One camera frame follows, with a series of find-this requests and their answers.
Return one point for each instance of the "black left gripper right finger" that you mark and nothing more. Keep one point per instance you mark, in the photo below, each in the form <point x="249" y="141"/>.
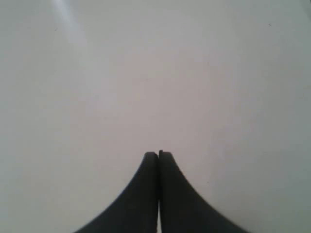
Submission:
<point x="182" y="209"/>

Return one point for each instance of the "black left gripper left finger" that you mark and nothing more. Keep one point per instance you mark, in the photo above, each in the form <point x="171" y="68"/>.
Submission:
<point x="135" y="210"/>

